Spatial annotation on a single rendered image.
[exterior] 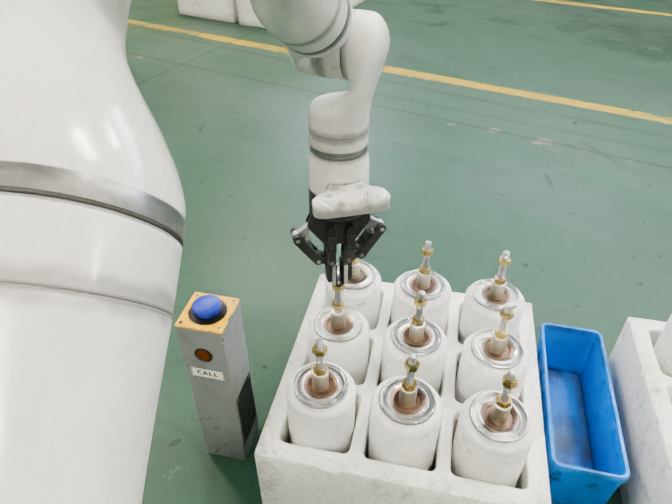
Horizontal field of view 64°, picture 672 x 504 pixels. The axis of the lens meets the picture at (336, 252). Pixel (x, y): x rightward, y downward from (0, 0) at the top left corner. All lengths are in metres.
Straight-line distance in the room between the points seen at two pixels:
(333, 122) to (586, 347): 0.72
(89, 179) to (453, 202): 1.44
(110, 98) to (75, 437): 0.12
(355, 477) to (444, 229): 0.86
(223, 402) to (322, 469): 0.20
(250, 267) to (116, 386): 1.15
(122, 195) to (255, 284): 1.10
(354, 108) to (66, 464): 0.47
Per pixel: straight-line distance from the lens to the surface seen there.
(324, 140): 0.62
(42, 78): 0.23
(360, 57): 0.57
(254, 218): 1.51
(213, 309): 0.76
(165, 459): 1.03
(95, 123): 0.22
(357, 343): 0.81
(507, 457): 0.75
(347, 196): 0.61
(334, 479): 0.79
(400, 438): 0.73
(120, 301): 0.20
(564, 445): 1.07
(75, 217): 0.20
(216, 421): 0.93
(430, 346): 0.81
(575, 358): 1.15
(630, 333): 1.06
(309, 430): 0.76
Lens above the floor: 0.85
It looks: 38 degrees down
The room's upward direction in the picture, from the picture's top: straight up
